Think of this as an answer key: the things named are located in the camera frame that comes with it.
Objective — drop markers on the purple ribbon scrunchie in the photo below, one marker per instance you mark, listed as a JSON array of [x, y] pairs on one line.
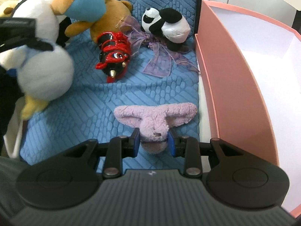
[[160, 64]]

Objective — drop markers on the white duck plush blue hat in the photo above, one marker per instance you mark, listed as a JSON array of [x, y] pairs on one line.
[[44, 69]]

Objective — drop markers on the pink plush bunny toy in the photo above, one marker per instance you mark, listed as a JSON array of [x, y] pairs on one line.
[[154, 122]]

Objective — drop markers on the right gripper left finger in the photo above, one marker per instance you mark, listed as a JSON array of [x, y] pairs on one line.
[[119, 148]]

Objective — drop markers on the blue quilted bed cover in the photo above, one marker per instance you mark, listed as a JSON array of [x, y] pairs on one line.
[[86, 110]]

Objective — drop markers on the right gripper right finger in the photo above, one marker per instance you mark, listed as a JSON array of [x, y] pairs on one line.
[[188, 148]]

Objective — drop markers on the black white panda plush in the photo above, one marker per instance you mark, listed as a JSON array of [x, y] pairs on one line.
[[168, 24]]

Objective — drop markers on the pink cardboard storage box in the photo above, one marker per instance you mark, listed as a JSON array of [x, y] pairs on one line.
[[250, 67]]

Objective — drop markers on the red black toy figure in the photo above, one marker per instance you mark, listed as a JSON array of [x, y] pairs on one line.
[[115, 55]]

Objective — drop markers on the brown bear plush blue shirt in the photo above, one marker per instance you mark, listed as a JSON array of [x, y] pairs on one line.
[[97, 16]]

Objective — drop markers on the yellow plush toy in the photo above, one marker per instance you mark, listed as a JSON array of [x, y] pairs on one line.
[[7, 8]]

